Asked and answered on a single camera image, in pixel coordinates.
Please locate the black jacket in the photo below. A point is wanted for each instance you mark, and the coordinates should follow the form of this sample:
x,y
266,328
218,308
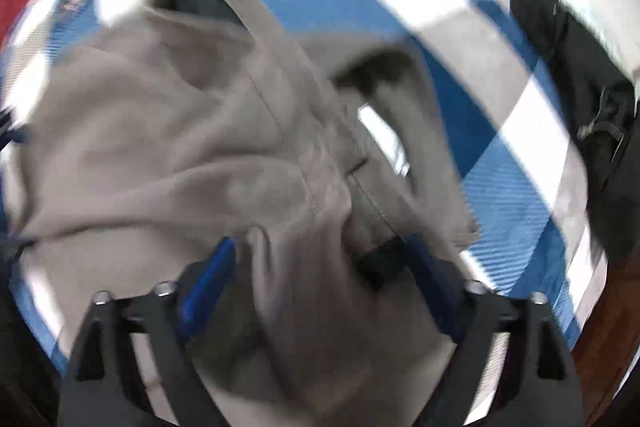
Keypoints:
x,y
602,115

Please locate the blue white checked blanket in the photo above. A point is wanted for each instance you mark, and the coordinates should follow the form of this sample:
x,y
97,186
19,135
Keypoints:
x,y
520,175

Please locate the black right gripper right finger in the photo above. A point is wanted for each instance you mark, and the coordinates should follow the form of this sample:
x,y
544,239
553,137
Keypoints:
x,y
511,365

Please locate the taupe fleece jacket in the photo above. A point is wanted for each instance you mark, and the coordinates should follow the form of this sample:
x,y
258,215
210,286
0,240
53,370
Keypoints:
x,y
157,137

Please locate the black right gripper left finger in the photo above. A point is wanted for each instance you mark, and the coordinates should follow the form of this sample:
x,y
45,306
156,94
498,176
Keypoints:
x,y
130,365

